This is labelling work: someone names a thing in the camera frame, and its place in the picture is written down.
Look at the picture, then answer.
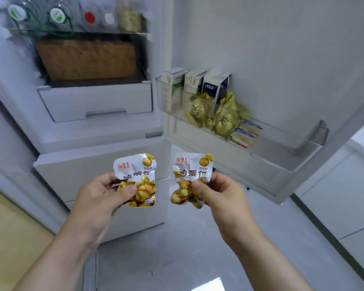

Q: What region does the person's right hand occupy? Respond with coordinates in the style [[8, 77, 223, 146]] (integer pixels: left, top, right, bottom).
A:
[[191, 172, 258, 243]]

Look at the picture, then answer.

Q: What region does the chestnut snack packet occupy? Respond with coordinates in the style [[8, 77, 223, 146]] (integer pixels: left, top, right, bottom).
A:
[[170, 153, 215, 209], [113, 153, 157, 208]]

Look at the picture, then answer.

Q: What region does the white and beige drink carton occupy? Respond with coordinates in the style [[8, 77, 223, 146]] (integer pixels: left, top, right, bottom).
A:
[[182, 69, 209, 113]]

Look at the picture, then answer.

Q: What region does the clear door shelf bin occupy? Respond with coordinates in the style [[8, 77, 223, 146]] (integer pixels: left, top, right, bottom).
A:
[[156, 76, 330, 174]]

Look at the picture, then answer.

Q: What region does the gold foil snack bag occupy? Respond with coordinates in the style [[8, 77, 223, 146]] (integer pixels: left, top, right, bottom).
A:
[[184, 93, 216, 129], [212, 90, 253, 140]]

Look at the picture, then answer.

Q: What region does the red cap bottle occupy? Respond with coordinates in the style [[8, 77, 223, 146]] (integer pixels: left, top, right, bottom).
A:
[[79, 0, 101, 32]]

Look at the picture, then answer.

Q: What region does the person's right forearm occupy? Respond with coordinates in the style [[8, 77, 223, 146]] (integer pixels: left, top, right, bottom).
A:
[[229, 224, 314, 291]]

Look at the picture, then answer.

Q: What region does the white cap bottle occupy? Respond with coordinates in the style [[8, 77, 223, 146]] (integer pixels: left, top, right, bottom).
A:
[[101, 0, 119, 31]]

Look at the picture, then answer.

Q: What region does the white cabinet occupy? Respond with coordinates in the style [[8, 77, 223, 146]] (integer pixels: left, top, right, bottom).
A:
[[291, 117, 364, 290]]

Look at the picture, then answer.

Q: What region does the white and blue drink carton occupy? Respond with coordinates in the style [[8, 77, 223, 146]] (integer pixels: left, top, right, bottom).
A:
[[201, 68, 231, 105]]

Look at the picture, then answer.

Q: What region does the white refrigerator door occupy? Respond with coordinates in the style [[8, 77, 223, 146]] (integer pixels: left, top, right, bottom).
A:
[[163, 0, 364, 205]]

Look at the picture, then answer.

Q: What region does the glass refrigerator shelf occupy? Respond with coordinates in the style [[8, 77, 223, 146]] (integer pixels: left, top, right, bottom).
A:
[[6, 26, 150, 38]]

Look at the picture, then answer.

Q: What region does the white and green drink carton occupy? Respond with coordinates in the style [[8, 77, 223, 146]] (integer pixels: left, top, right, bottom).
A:
[[160, 67, 188, 114]]

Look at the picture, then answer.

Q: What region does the person's left hand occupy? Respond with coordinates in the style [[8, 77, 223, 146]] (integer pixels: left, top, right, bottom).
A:
[[61, 172, 138, 246]]

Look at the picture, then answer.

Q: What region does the white freezer drawer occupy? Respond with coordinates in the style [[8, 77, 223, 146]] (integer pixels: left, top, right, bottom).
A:
[[33, 139, 172, 243]]

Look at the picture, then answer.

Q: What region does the green cap clear bottle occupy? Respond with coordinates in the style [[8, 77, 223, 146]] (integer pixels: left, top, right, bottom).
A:
[[4, 0, 34, 31], [44, 0, 76, 34]]

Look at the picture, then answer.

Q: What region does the white crisper drawer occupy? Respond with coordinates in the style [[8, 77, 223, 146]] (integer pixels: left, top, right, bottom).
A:
[[37, 81, 153, 123]]

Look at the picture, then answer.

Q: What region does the person's left forearm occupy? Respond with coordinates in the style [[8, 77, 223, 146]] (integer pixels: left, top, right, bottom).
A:
[[14, 229, 98, 291]]

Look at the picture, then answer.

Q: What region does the white refrigerator body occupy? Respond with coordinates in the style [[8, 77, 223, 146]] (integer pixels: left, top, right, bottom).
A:
[[0, 0, 174, 243]]

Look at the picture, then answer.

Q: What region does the clear jar of yellow food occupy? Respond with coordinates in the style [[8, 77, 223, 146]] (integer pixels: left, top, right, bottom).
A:
[[118, 0, 143, 33]]

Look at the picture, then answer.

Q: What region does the small striped flat packet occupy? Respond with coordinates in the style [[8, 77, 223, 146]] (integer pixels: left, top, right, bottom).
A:
[[239, 120, 263, 137], [230, 128, 258, 149]]

